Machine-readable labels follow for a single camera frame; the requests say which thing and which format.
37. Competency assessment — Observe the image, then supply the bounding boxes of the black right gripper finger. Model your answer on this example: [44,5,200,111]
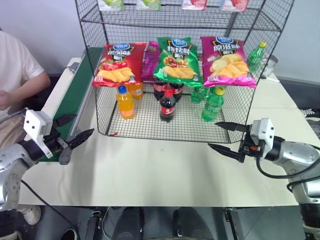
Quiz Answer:
[207,142,245,164]
[215,121,251,133]

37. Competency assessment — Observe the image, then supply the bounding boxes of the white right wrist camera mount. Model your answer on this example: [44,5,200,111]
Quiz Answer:
[249,117,276,160]

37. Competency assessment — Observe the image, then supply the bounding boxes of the person's bare hand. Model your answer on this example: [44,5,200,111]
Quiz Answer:
[0,89,13,111]

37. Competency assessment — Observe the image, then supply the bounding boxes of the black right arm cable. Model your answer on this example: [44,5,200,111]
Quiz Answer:
[255,156,320,194]

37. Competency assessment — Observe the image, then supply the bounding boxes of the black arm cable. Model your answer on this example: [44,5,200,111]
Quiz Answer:
[255,156,320,194]
[19,178,83,240]

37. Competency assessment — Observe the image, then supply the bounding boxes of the cola bottle red cap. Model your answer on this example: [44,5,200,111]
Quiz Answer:
[159,89,177,123]

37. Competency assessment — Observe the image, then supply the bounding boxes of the red fruit drink carton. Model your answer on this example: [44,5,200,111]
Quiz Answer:
[181,0,208,11]
[221,0,250,13]

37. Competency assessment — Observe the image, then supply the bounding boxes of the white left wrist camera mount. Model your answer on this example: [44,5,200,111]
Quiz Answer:
[23,109,54,159]

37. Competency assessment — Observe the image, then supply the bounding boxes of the green potato chips bag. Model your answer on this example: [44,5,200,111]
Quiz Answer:
[152,36,204,88]

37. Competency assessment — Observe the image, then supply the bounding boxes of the grey thin cable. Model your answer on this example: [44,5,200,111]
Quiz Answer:
[0,109,27,126]

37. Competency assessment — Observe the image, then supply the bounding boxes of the green conveyor belt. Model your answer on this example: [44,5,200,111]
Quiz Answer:
[37,46,106,166]

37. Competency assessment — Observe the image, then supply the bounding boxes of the green apple drink carton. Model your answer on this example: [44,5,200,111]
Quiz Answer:
[136,0,162,11]
[97,0,125,12]

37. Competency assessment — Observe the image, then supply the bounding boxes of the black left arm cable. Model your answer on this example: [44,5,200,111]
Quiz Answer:
[19,178,83,240]

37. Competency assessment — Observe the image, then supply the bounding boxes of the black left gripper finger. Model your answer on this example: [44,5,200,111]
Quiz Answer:
[66,128,95,151]
[53,114,77,127]

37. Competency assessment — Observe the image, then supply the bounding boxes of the white grey device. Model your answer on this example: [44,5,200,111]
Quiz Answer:
[261,54,280,79]

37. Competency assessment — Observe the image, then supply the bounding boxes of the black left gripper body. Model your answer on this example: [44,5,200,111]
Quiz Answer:
[42,117,73,157]

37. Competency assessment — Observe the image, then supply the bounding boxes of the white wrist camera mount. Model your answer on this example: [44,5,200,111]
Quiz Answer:
[23,109,54,159]
[249,117,276,160]

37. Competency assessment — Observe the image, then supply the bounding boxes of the white sneaker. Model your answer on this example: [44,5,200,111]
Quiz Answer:
[18,205,42,226]

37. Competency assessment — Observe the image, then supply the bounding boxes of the dark purple snack bag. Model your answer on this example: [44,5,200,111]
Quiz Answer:
[140,40,161,82]

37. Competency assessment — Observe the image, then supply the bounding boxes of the green soda bottle yellow cap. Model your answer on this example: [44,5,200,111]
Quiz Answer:
[246,41,268,72]
[201,87,226,123]

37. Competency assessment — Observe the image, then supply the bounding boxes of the magenta potato chips bag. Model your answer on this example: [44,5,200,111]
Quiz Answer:
[200,35,258,89]

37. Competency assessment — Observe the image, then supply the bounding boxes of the person in white shirt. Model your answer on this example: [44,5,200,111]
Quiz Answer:
[0,28,52,151]

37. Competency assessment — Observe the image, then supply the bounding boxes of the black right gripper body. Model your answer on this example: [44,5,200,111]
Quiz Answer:
[238,124,264,163]

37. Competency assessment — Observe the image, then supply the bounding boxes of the black wire mesh shelf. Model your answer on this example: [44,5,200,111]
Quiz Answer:
[74,0,296,144]

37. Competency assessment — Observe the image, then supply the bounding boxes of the orange soda bottle blue cap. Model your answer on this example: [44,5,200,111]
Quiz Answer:
[116,84,136,121]

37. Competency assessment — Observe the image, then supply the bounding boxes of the red potato chips bag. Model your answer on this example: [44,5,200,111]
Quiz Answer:
[92,41,147,88]

